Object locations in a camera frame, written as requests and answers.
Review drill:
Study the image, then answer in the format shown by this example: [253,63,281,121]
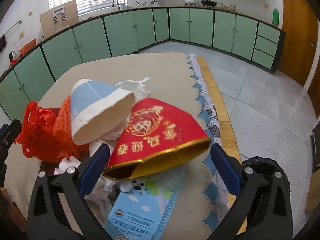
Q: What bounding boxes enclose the wooden table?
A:
[196,56,248,230]

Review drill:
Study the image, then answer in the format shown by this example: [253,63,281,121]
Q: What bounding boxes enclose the black trash bin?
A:
[241,156,290,198]

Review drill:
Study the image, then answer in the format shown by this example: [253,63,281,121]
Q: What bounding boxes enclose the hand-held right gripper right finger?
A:
[210,144,293,240]

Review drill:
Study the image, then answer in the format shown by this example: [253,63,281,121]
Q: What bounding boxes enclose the red plastic basin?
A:
[19,39,37,55]

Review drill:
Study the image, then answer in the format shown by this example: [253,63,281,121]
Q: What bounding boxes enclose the red plastic bag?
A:
[14,101,65,160]

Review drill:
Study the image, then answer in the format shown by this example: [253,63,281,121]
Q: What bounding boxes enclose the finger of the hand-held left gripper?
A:
[0,119,23,188]

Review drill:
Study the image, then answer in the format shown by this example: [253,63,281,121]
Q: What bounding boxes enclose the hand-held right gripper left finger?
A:
[27,144,112,240]

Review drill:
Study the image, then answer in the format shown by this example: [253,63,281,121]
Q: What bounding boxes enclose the green kitchen base cabinets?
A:
[0,6,287,128]

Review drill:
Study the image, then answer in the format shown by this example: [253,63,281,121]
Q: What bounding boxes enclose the red paper cup gold rim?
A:
[102,99,212,180]

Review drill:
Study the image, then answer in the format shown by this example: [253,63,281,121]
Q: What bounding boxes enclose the metal towel bar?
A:
[4,19,23,37]

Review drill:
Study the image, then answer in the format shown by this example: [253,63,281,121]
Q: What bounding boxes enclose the orange foam net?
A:
[52,95,88,160]

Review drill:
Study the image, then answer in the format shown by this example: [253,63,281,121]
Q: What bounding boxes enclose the blue and white patterned cloth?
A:
[185,53,237,230]

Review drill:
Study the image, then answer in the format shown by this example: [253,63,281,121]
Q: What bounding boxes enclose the crumpled white tissue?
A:
[85,140,133,220]
[54,156,83,175]

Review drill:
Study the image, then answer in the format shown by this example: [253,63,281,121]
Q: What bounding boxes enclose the white crumpled plastic bag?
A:
[115,77,150,100]

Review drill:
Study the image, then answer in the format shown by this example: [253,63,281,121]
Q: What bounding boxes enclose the blue and white paper cup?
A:
[70,79,135,145]

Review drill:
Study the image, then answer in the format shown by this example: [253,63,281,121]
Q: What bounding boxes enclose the wooden door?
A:
[277,0,320,100]

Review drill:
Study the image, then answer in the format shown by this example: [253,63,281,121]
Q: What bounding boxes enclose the glass jars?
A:
[217,2,237,10]

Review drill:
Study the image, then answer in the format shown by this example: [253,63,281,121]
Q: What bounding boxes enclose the blue milk carton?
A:
[104,166,185,240]

